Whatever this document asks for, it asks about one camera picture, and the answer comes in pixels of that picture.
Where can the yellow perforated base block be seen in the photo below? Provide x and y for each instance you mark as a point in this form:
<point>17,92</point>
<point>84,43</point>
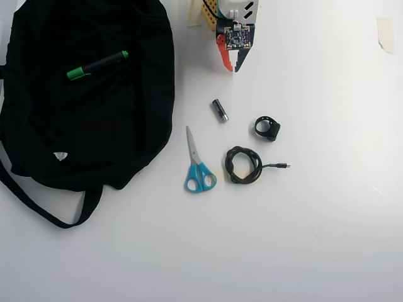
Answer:
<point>209,19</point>

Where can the beige masking tape strip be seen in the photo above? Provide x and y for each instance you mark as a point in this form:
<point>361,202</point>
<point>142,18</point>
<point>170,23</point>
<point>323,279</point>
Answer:
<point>386,34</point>

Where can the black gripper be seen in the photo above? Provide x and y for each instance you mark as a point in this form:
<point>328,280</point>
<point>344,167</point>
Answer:
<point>224,57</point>

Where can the beige tape at robot base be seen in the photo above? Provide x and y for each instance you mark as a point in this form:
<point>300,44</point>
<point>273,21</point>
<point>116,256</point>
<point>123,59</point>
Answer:
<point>193,15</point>

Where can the green and black marker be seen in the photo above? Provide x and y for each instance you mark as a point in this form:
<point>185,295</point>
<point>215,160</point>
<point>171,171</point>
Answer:
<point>97,65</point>

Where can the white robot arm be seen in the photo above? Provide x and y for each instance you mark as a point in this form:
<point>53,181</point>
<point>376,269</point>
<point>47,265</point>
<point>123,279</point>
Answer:
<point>239,7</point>

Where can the black tape roll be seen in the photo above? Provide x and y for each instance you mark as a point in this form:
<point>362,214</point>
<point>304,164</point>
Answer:
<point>242,172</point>

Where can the black fabric bag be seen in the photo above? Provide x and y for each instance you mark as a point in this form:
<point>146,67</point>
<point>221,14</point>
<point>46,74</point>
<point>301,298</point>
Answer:
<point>78,126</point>

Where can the bare camera circuit board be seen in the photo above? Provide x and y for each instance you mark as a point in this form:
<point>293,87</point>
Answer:
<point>238,37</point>

